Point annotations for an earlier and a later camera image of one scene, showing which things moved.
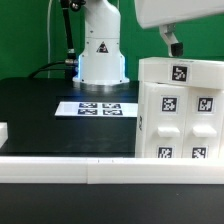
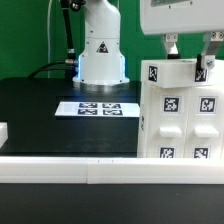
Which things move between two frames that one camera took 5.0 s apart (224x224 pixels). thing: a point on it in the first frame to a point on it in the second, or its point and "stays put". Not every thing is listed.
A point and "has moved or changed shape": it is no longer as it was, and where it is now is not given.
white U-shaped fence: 111,170 stays put
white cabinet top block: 173,70 stays put
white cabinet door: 202,123 stays put
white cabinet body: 140,122 has moved or changed shape
